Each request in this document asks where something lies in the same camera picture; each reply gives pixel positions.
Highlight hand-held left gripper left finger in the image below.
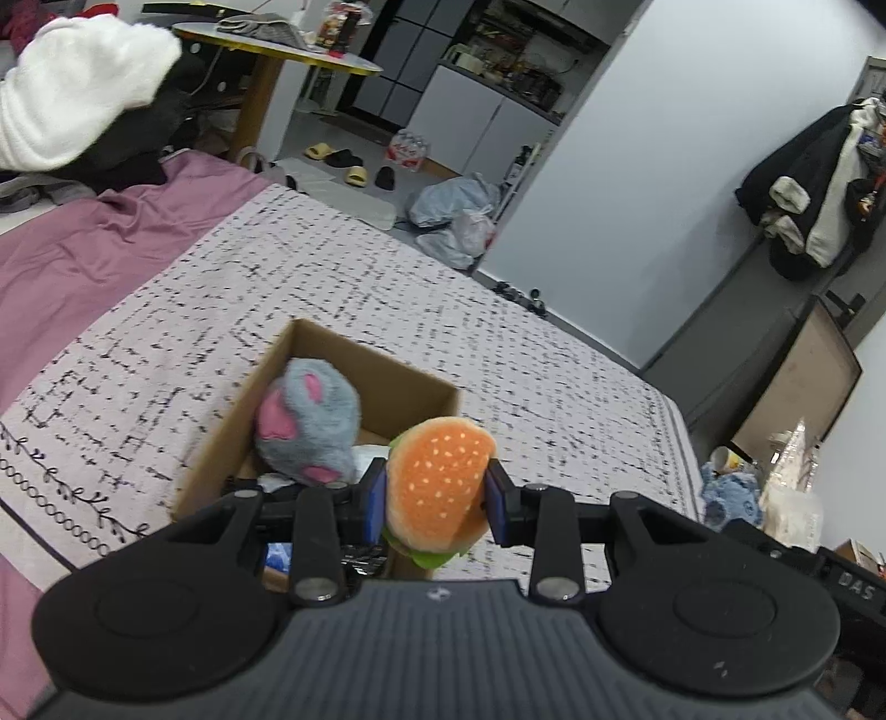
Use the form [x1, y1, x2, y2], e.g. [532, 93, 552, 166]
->
[164, 457, 390, 610]

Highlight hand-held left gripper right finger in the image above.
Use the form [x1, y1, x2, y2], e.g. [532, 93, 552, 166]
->
[483, 460, 715, 606]

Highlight hamburger plush toy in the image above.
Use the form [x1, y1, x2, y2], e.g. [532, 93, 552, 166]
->
[382, 416, 500, 570]

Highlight grey pink paw plush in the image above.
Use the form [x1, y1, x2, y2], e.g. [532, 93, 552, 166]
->
[252, 357, 363, 486]

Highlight brown cardboard box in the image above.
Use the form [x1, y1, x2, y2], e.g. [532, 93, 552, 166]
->
[169, 317, 462, 598]

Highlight small dark floor objects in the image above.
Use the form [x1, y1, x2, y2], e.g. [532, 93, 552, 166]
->
[494, 280, 549, 317]

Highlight white item in box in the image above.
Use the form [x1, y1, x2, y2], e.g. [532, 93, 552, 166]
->
[349, 442, 390, 480]

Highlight black plastic wrapped item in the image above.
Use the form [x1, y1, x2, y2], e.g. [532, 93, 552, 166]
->
[338, 543, 389, 580]

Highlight clear plastic bag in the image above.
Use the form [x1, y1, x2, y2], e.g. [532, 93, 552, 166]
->
[757, 418, 826, 553]

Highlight light blue fluffy plush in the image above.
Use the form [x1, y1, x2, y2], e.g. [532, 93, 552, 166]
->
[698, 460, 764, 532]

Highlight black white patterned bed cover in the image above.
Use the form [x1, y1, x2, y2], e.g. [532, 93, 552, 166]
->
[0, 183, 702, 598]

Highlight brown flat board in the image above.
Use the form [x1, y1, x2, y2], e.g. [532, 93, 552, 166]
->
[729, 297, 864, 466]

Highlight white plastic bag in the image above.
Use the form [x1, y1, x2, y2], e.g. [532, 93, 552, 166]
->
[414, 210, 497, 271]

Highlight white floor mat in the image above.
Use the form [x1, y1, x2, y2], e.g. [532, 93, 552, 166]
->
[272, 157, 397, 231]

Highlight grey plastic bag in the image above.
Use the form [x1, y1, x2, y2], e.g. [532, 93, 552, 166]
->
[407, 173, 497, 230]

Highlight white narrow rack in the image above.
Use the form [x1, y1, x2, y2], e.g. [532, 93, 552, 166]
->
[508, 141, 545, 203]

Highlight pack of water bottles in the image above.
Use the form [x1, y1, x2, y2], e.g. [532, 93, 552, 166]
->
[387, 127, 431, 173]

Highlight white low cabinet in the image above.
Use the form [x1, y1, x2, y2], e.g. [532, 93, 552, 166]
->
[414, 64, 563, 187]

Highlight pink bedsheet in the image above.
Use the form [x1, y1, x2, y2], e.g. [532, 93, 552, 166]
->
[0, 148, 279, 693]

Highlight black white hanging jacket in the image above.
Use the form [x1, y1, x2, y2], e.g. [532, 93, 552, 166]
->
[733, 96, 886, 282]

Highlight black clothing pile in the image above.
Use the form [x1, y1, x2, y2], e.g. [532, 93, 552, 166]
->
[65, 52, 210, 189]

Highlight dark panelled cabinet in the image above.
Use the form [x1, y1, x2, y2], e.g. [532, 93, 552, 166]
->
[338, 0, 480, 134]

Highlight clutter on cabinet top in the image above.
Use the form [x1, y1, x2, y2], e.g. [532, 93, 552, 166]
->
[441, 0, 611, 113]

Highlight grey crumpled clothing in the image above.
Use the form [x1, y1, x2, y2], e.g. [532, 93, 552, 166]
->
[0, 172, 99, 217]

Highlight yellow-edged side table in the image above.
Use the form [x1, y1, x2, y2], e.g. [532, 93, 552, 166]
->
[141, 2, 384, 164]

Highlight red snack box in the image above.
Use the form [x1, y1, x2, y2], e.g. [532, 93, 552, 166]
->
[317, 0, 369, 58]

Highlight grey cloth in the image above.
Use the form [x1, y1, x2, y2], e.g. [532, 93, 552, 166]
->
[215, 12, 310, 49]

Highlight white fluffy blanket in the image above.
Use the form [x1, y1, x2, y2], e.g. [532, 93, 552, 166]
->
[0, 14, 183, 171]

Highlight red clothing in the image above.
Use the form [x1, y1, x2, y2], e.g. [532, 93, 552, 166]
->
[0, 0, 120, 44]

